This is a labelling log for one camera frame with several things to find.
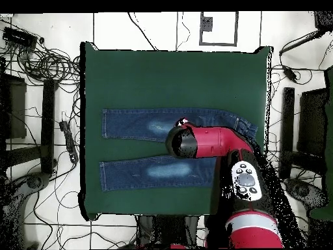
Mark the blue denim jeans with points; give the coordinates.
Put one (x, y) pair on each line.
(125, 125)

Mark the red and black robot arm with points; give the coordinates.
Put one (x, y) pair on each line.
(216, 140)

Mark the dark flat panel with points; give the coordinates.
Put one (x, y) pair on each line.
(312, 122)
(17, 109)

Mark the dark green table cloth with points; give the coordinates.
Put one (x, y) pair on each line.
(156, 73)

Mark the black power strip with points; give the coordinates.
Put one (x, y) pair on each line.
(69, 142)

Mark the black stand leg bar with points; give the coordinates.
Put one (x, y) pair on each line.
(288, 130)
(48, 125)

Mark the small grey square patch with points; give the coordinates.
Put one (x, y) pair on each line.
(207, 24)

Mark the black round stand base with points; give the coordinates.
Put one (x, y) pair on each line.
(301, 190)
(35, 181)

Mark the black power brick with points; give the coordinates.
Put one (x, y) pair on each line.
(290, 73)

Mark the black rod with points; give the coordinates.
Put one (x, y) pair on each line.
(299, 43)

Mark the black corner box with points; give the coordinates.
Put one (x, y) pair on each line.
(324, 20)

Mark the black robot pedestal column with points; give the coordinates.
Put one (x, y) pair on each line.
(169, 231)

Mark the grey square floor frame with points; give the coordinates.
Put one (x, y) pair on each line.
(236, 28)

